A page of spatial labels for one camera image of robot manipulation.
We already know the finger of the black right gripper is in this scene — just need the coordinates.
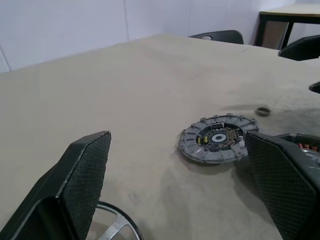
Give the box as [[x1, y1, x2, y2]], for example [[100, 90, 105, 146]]
[[277, 34, 320, 61], [309, 81, 320, 95]]

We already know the black-framed side table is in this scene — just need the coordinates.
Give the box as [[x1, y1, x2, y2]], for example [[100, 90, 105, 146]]
[[253, 4, 320, 50]]

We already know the black folding chair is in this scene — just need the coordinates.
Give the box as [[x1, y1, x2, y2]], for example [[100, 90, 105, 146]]
[[188, 29, 245, 45]]

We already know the silver spoked rotor wheel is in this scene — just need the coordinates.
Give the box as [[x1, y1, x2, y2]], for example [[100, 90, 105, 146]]
[[93, 201, 145, 240]]

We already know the small grey bearing ring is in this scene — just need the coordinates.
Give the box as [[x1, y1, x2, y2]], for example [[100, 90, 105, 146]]
[[255, 106, 271, 117]]

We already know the grey round motor stator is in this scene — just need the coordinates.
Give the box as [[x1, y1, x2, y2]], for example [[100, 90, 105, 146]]
[[178, 113, 261, 165]]

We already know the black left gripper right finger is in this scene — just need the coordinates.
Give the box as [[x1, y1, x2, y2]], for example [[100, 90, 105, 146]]
[[244, 131, 320, 240]]

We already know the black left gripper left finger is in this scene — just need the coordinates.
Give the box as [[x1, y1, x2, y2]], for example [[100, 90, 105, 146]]
[[0, 130, 112, 240]]

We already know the grey round metal disc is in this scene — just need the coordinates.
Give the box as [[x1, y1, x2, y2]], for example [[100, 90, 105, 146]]
[[274, 132, 320, 176]]

